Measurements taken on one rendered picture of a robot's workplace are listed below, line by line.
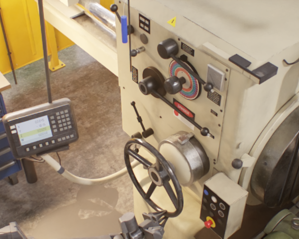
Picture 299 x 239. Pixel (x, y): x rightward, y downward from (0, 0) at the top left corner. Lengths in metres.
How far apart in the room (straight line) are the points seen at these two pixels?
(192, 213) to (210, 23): 1.29
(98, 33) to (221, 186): 1.45
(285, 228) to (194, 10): 0.91
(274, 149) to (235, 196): 0.25
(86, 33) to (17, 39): 1.52
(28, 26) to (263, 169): 3.00
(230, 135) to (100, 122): 2.41
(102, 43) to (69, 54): 2.04
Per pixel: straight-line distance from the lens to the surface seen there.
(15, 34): 4.48
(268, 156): 1.99
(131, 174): 2.17
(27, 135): 2.40
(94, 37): 3.04
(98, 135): 4.06
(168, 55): 1.84
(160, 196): 2.84
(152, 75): 2.05
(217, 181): 1.98
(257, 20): 1.89
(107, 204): 3.57
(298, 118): 2.00
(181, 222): 2.74
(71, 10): 3.26
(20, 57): 4.62
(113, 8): 2.07
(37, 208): 3.63
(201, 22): 1.84
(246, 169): 2.00
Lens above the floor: 2.84
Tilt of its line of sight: 43 degrees down
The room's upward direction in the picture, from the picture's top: straight up
